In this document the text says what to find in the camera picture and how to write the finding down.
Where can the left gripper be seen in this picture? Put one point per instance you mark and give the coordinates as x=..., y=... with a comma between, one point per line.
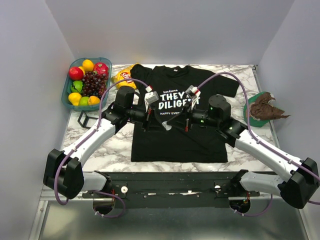
x=146, y=117

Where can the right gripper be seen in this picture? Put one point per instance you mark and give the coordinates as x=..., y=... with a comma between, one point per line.
x=188, y=113

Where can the black printed t-shirt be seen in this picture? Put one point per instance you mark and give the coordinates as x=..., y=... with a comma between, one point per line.
x=200, y=145

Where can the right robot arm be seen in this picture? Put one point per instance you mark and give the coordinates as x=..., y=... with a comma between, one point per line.
x=294, y=179

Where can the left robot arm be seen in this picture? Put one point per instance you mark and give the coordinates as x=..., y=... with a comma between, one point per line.
x=64, y=168

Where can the black brooch stand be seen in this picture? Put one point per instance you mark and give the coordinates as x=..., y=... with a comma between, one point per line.
x=85, y=121

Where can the yellow chips bag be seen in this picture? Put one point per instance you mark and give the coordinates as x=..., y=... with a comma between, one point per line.
x=125, y=75

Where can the orange fruit bottom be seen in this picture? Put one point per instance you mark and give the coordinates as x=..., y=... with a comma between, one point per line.
x=93, y=100

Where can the orange fruit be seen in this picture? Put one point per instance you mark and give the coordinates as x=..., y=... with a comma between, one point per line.
x=93, y=100
x=88, y=65

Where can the purple grapes bunch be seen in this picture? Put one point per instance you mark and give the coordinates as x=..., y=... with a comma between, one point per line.
x=94, y=84

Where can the green lime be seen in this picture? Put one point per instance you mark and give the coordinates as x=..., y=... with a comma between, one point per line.
x=84, y=101

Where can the red dragon fruit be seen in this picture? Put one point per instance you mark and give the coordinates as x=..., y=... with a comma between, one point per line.
x=101, y=68

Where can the green watermelon toy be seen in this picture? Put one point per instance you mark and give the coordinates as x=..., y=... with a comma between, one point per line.
x=77, y=86

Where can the orange fruit top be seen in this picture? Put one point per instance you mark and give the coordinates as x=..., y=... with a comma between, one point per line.
x=88, y=65

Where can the red apple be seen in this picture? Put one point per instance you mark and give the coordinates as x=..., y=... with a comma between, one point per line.
x=75, y=73

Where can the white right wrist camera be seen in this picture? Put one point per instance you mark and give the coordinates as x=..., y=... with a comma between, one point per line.
x=194, y=94

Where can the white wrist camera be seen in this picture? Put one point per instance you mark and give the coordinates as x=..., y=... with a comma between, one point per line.
x=150, y=97
x=194, y=94

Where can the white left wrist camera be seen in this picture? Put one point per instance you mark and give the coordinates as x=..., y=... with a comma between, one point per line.
x=150, y=97

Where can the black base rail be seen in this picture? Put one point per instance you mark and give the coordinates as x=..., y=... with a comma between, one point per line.
x=177, y=189

